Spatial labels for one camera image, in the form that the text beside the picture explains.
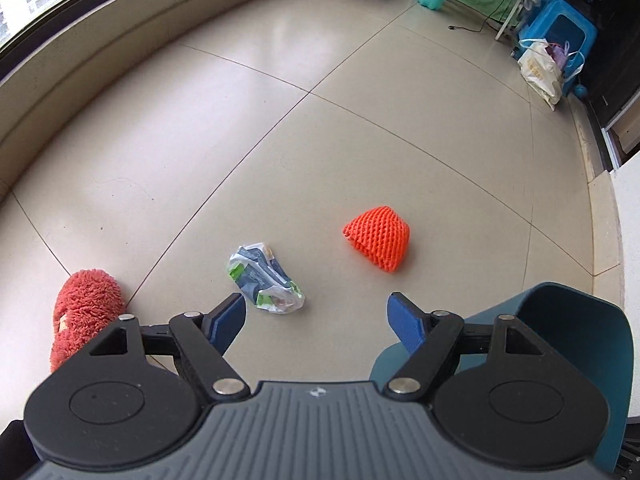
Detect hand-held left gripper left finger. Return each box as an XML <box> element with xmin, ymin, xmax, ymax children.
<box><xmin>62</xmin><ymin>292</ymin><xmax>250</xmax><ymax>402</ymax></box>

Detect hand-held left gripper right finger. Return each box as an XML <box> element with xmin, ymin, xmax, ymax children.
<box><xmin>382</xmin><ymin>292</ymin><xmax>576</xmax><ymax>402</ymax></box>

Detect clear plastic package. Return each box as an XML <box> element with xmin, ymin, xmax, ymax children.
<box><xmin>228</xmin><ymin>243</ymin><xmax>306</xmax><ymax>315</ymax></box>

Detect orange foam fruit net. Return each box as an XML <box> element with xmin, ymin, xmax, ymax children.
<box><xmin>342</xmin><ymin>205</ymin><xmax>412</xmax><ymax>274</ymax></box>

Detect teal plastic trash bin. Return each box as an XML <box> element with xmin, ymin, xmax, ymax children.
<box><xmin>369</xmin><ymin>282</ymin><xmax>629</xmax><ymax>477</ymax></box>

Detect orange fuzzy slipper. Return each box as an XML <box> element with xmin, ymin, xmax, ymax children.
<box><xmin>49</xmin><ymin>269</ymin><xmax>129</xmax><ymax>374</ymax></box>

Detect person's leg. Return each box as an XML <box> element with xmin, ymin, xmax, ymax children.
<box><xmin>0</xmin><ymin>417</ymin><xmax>37</xmax><ymax>480</ymax></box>

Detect white tote bag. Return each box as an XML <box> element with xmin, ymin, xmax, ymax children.
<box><xmin>517</xmin><ymin>37</ymin><xmax>587</xmax><ymax>111</ymax></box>

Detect white folding table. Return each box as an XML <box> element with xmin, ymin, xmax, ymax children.
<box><xmin>450</xmin><ymin>0</ymin><xmax>529</xmax><ymax>42</ymax></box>

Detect dark sliding door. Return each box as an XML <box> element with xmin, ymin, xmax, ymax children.
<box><xmin>582</xmin><ymin>0</ymin><xmax>640</xmax><ymax>161</ymax></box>

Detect blue plastic stool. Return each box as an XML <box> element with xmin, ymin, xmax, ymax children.
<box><xmin>519</xmin><ymin>0</ymin><xmax>599</xmax><ymax>97</ymax></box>

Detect black power cable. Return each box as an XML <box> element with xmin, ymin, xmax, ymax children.
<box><xmin>449</xmin><ymin>0</ymin><xmax>512</xmax><ymax>34</ymax></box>

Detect black window frame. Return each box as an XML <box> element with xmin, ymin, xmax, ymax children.
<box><xmin>0</xmin><ymin>0</ymin><xmax>156</xmax><ymax>63</ymax></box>

